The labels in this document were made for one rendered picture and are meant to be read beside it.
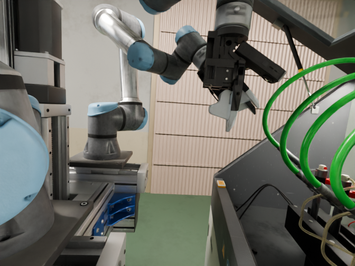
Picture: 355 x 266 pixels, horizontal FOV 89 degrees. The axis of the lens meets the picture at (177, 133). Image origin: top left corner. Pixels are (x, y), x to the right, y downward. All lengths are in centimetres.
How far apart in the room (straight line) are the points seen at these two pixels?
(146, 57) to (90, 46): 236
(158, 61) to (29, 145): 47
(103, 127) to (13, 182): 60
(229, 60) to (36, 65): 47
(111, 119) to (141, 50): 33
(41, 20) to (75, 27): 242
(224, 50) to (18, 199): 40
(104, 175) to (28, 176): 62
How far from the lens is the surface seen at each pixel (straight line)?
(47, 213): 41
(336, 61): 66
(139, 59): 57
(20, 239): 39
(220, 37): 44
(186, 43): 65
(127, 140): 270
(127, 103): 86
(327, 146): 105
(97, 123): 78
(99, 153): 79
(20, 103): 23
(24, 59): 63
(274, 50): 307
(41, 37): 62
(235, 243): 54
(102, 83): 277
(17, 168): 20
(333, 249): 59
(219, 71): 41
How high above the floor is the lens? 126
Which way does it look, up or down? 8 degrees down
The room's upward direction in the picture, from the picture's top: 4 degrees clockwise
